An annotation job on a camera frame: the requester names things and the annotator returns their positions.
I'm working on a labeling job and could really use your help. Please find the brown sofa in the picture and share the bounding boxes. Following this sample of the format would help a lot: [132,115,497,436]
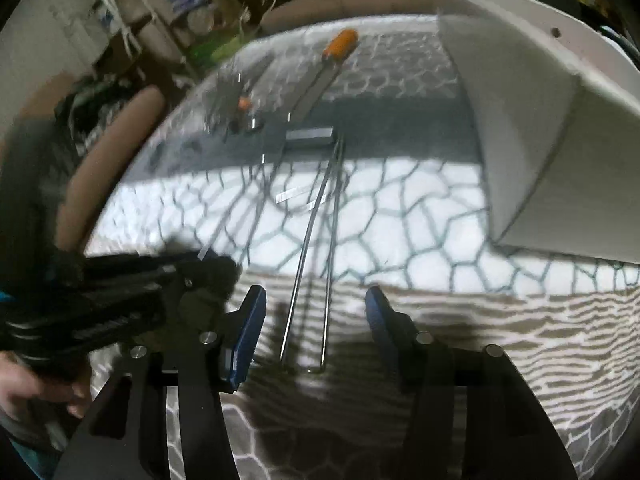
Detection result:
[260,0,441,38]

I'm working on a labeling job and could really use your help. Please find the rectangular metal bar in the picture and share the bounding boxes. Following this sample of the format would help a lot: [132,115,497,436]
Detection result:
[284,128,334,149]

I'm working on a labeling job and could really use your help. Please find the green cloth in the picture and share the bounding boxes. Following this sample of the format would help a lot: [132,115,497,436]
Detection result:
[187,35,246,68]

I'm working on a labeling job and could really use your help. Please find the orange handled knife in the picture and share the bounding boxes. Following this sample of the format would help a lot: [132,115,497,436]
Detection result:
[290,29,361,121]

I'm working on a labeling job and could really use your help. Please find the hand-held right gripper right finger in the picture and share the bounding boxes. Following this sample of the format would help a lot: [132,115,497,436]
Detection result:
[364,286,581,480]

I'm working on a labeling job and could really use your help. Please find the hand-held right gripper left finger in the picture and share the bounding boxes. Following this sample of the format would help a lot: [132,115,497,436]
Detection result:
[52,285,268,480]

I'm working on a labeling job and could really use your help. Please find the white plastic container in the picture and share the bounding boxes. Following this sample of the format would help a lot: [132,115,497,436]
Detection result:
[430,0,640,266]

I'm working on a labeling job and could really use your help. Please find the black white patterned cloth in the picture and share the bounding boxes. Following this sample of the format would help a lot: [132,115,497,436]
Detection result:
[52,75,146,151]

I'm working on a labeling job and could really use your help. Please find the white clothes rack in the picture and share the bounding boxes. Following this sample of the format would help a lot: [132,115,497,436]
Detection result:
[77,0,168,63]

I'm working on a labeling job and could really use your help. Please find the person's left hand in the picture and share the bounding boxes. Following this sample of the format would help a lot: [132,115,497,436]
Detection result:
[0,354,92,427]

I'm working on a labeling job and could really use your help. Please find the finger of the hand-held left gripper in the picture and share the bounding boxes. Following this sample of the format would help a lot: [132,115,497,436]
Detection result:
[160,252,238,313]

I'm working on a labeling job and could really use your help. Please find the long metal tongs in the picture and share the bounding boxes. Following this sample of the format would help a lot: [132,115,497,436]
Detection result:
[279,137,348,375]

